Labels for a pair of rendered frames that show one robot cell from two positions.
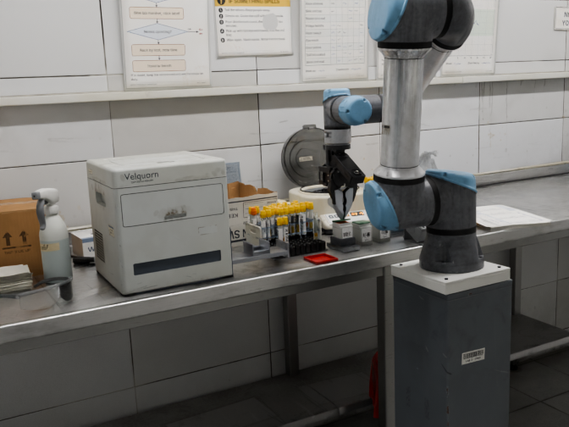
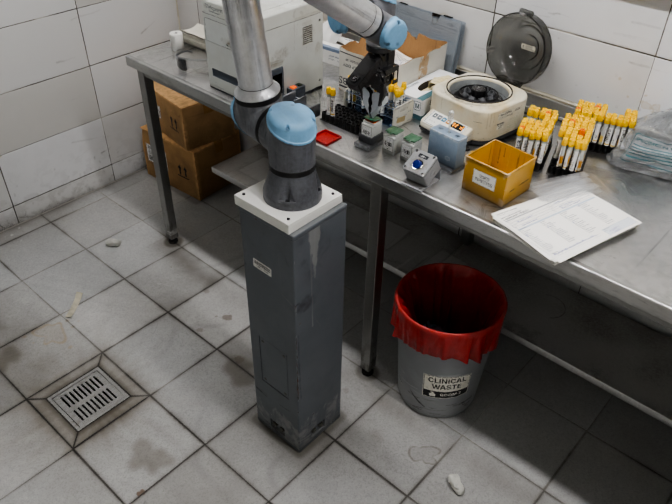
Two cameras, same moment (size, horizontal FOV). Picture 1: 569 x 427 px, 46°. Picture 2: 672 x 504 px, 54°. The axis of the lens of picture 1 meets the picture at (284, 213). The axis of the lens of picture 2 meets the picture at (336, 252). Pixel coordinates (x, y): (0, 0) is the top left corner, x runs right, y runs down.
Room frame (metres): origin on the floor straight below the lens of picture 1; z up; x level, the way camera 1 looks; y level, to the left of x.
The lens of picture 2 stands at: (1.17, -1.76, 1.83)
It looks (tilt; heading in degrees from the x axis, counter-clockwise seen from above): 38 degrees down; 69
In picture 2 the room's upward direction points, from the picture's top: 1 degrees clockwise
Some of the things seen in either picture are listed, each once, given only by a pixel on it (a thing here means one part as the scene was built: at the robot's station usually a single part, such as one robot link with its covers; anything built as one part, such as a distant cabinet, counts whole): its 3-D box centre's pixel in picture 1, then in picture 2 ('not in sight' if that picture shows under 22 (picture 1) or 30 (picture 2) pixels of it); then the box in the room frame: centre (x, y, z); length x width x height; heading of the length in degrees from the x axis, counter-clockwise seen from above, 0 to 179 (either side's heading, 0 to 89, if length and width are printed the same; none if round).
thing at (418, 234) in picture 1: (417, 226); (425, 165); (1.94, -0.39, 0.92); 0.13 x 0.07 x 0.08; 28
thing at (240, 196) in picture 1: (224, 213); (392, 65); (2.09, 0.19, 0.95); 0.29 x 0.25 x 0.15; 28
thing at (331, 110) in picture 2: (293, 232); (350, 106); (1.86, -0.02, 0.93); 0.17 x 0.09 x 0.11; 119
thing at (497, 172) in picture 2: not in sight; (498, 172); (2.10, -0.50, 0.93); 0.13 x 0.13 x 0.10; 24
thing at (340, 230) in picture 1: (342, 233); (371, 129); (1.87, -0.16, 0.92); 0.05 x 0.04 x 0.06; 28
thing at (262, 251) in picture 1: (249, 252); (289, 100); (1.70, 0.10, 0.92); 0.21 x 0.07 x 0.05; 118
